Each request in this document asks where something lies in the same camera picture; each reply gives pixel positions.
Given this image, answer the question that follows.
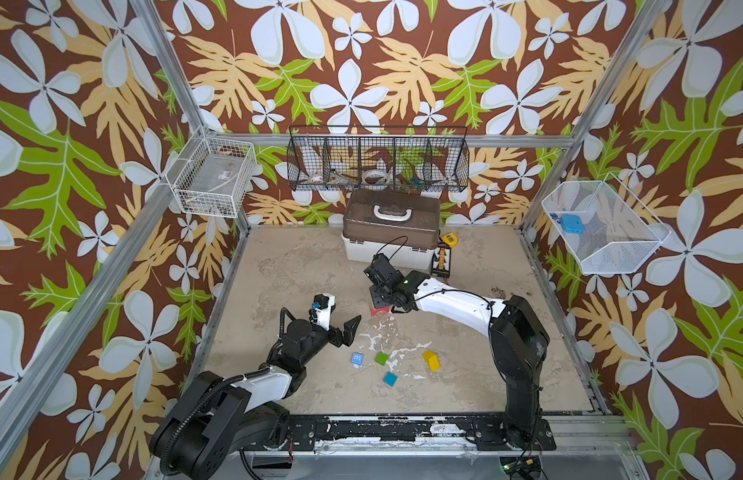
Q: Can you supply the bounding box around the green wood cube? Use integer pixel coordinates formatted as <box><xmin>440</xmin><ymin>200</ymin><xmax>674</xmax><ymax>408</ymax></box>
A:
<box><xmin>375</xmin><ymin>352</ymin><xmax>389</xmax><ymax>366</ymax></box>

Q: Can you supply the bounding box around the red wood block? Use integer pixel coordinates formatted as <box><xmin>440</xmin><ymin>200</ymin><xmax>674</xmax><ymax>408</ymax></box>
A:
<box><xmin>371</xmin><ymin>306</ymin><xmax>391</xmax><ymax>316</ymax></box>

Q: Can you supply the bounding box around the blue object in basket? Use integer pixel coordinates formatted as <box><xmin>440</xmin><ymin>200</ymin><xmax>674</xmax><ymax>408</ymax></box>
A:
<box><xmin>559</xmin><ymin>214</ymin><xmax>585</xmax><ymax>235</ymax></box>

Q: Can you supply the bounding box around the blue letter cube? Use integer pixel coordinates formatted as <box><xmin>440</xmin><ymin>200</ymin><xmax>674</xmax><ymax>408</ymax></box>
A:
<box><xmin>351</xmin><ymin>353</ymin><xmax>365</xmax><ymax>368</ymax></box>

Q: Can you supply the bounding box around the black battery pack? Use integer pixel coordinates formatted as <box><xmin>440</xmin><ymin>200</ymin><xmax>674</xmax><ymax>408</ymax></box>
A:
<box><xmin>431</xmin><ymin>244</ymin><xmax>451</xmax><ymax>279</ymax></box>

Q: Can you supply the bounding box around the brown lid storage box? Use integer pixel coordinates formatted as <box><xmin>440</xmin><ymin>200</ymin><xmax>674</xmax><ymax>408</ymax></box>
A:
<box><xmin>342</xmin><ymin>189</ymin><xmax>441</xmax><ymax>271</ymax></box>

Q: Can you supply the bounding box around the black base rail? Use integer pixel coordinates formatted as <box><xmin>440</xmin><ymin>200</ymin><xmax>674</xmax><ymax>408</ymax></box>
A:
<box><xmin>249</xmin><ymin>412</ymin><xmax>557</xmax><ymax>452</ymax></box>

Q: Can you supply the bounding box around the yellow wood block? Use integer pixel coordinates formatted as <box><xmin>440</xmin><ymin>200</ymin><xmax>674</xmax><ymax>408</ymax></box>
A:
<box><xmin>423</xmin><ymin>351</ymin><xmax>441</xmax><ymax>372</ymax></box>

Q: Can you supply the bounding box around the yellow connector plug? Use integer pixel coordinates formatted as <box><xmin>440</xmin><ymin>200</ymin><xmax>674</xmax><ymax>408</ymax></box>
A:
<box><xmin>441</xmin><ymin>232</ymin><xmax>459</xmax><ymax>248</ymax></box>

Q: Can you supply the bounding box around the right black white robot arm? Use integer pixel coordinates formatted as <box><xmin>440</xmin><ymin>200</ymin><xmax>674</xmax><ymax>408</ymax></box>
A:
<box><xmin>365</xmin><ymin>253</ymin><xmax>549</xmax><ymax>449</ymax></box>

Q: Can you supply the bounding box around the white wire basket left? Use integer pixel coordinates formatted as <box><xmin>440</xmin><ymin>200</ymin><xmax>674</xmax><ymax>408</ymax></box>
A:
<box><xmin>167</xmin><ymin>127</ymin><xmax>258</xmax><ymax>219</ymax></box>

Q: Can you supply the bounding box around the black wire basket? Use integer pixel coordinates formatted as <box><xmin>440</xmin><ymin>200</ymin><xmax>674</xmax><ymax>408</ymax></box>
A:
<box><xmin>286</xmin><ymin>125</ymin><xmax>471</xmax><ymax>193</ymax></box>

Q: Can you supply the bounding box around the teal wood cube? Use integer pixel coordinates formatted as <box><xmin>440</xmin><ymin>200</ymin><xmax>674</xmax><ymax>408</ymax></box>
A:
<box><xmin>383</xmin><ymin>372</ymin><xmax>397</xmax><ymax>387</ymax></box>

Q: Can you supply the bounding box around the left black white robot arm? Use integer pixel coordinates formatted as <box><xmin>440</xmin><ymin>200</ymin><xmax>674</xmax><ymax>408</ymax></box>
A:
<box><xmin>150</xmin><ymin>308</ymin><xmax>362</xmax><ymax>479</ymax></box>

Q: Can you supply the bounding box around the white wire basket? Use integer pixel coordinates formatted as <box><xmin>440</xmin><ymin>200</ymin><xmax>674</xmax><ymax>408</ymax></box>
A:
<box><xmin>167</xmin><ymin>127</ymin><xmax>258</xmax><ymax>219</ymax></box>
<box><xmin>541</xmin><ymin>174</ymin><xmax>671</xmax><ymax>276</ymax></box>

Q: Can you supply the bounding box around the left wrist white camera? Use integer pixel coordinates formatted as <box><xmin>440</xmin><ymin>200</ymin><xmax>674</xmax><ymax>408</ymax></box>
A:
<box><xmin>309</xmin><ymin>293</ymin><xmax>336</xmax><ymax>331</ymax></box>

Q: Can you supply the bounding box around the white wire basket right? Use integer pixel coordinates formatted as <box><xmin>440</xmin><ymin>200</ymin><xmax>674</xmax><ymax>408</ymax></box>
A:
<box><xmin>541</xmin><ymin>174</ymin><xmax>671</xmax><ymax>276</ymax></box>

